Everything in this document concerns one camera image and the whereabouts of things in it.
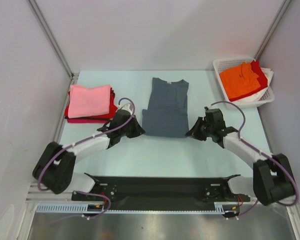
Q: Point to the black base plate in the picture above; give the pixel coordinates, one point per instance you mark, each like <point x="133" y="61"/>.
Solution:
<point x="168" y="192"/>

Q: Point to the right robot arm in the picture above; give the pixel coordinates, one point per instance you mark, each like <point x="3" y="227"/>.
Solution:
<point x="272" y="179"/>

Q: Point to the pink folded t shirt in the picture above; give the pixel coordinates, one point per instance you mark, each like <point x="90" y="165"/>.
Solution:
<point x="86" y="102"/>

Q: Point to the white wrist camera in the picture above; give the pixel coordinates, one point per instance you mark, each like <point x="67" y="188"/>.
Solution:
<point x="126" y="107"/>
<point x="207" y="108"/>

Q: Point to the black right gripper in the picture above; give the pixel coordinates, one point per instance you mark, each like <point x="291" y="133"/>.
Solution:
<point x="200" y="129"/>

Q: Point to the white t shirt in basket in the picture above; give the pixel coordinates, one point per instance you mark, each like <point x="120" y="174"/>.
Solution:
<point x="258" y="95"/>

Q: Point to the grey blue t shirt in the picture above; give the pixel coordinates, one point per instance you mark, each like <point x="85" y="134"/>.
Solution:
<point x="167" y="112"/>

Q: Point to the magenta folded t shirt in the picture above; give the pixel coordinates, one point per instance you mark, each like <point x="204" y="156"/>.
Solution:
<point x="87" y="120"/>

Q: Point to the aluminium frame post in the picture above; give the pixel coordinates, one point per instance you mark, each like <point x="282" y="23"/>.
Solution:
<point x="283" y="9"/>
<point x="44" y="25"/>

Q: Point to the orange t shirt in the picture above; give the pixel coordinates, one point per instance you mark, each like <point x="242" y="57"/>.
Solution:
<point x="239" y="81"/>

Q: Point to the left aluminium frame post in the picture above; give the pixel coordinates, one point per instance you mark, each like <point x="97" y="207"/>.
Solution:
<point x="44" y="25"/>

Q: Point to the white slotted cable duct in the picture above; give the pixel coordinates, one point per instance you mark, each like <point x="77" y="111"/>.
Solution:
<point x="97" y="208"/>

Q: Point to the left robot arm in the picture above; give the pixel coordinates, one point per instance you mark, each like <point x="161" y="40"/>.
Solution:
<point x="54" y="170"/>

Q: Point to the red folded t shirt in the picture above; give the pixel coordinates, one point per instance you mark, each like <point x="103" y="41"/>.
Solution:
<point x="112" y="109"/>

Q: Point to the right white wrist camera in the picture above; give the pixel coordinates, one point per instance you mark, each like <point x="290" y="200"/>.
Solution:
<point x="207" y="108"/>

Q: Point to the white plastic basket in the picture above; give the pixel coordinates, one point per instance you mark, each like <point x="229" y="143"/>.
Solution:
<point x="222" y="64"/>

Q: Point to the right aluminium frame post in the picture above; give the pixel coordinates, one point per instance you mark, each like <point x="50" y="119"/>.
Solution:
<point x="283" y="9"/>

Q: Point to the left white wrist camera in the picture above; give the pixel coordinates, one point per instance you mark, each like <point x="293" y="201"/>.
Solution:
<point x="126" y="107"/>

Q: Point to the red t shirt in basket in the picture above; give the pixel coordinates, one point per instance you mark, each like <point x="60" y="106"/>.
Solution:
<point x="262" y="79"/>

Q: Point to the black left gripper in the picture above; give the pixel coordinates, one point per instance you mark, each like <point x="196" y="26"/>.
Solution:
<point x="138" y="131"/>

